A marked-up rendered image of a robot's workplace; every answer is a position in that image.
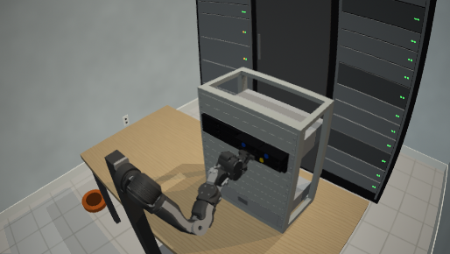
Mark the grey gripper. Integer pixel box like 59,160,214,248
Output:
215,150,255,181

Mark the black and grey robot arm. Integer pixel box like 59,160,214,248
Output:
113,157,229,236

